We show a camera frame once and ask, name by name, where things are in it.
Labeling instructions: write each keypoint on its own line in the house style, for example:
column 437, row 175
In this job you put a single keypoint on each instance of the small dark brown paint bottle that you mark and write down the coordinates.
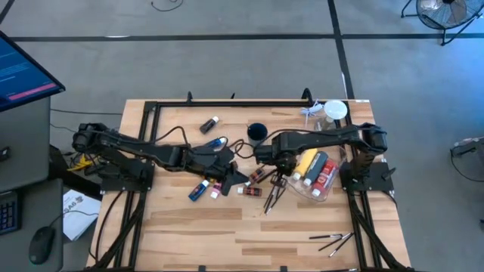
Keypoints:
column 208, row 125

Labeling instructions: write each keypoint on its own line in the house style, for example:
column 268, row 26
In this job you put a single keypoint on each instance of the small black desk device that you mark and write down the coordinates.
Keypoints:
column 4, row 155

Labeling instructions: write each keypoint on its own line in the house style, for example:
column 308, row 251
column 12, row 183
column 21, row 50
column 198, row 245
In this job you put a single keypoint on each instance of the dark blue cup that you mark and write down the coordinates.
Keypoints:
column 258, row 132

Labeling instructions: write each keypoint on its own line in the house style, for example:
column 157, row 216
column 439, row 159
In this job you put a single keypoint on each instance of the black keyboard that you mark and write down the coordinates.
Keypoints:
column 8, row 215

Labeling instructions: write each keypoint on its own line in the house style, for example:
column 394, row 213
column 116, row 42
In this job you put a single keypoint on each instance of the grey desk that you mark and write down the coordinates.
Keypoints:
column 26, row 151

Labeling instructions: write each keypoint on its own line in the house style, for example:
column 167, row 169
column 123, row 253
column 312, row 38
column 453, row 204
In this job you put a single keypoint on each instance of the computer monitor blue screen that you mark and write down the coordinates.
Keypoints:
column 22, row 75

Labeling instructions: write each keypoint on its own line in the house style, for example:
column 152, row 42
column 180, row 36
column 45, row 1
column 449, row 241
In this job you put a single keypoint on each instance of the grey floor equipment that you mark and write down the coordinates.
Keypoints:
column 467, row 147

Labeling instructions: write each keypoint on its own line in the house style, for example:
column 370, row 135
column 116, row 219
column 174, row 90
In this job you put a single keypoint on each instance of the large yellow paint bottle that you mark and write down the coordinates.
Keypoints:
column 306, row 162

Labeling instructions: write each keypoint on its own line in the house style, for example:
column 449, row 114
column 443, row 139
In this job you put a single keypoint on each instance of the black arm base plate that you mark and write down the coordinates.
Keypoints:
column 109, row 187
column 382, row 185

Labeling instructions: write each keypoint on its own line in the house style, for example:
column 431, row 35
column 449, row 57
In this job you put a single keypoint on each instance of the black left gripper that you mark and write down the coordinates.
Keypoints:
column 210, row 160

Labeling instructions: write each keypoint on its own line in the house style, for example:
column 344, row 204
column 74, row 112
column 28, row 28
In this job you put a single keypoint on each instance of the large red paint bottle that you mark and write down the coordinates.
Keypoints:
column 325, row 177

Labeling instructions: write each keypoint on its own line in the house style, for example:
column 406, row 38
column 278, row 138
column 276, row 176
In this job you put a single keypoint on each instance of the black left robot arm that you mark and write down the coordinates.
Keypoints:
column 159, row 153

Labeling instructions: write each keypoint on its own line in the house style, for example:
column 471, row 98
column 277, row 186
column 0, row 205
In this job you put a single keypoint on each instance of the small pink paint bottle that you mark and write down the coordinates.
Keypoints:
column 216, row 190

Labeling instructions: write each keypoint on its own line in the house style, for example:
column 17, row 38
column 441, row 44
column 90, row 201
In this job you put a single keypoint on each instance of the white paper booklet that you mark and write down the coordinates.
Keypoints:
column 81, row 219

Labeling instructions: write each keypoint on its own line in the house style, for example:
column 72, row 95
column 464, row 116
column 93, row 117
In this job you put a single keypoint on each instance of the black computer mouse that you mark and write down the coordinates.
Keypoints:
column 41, row 245

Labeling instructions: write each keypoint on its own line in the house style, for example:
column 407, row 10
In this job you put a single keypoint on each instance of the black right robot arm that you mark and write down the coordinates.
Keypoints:
column 329, row 138

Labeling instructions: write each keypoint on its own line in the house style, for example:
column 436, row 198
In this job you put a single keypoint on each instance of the clear plastic bin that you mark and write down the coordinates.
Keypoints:
column 340, row 158

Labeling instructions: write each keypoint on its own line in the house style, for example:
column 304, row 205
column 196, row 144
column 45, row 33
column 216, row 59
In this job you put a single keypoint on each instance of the large grey paint bottle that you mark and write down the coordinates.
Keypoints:
column 317, row 168

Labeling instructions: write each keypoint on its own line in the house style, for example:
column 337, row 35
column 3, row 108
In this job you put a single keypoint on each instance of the black floor fan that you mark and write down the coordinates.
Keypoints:
column 446, row 13

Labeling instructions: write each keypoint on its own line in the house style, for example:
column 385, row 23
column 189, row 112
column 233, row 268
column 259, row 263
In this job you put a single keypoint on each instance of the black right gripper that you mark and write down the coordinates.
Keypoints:
column 280, row 158

